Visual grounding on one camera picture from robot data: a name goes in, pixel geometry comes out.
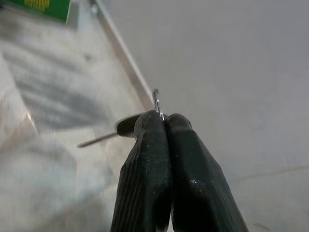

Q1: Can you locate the black-headed key with ring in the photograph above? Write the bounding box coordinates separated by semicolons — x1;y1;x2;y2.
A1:
77;88;168;148

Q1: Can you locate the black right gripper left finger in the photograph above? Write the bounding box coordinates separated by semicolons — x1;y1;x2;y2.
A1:
110;111;173;232

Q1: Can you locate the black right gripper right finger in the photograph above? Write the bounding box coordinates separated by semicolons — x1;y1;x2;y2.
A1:
166;113;250;232

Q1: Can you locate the green box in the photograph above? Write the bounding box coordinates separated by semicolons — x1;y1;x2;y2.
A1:
0;0;71;22

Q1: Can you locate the white skirting board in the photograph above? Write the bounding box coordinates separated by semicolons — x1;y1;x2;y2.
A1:
89;0;161;116

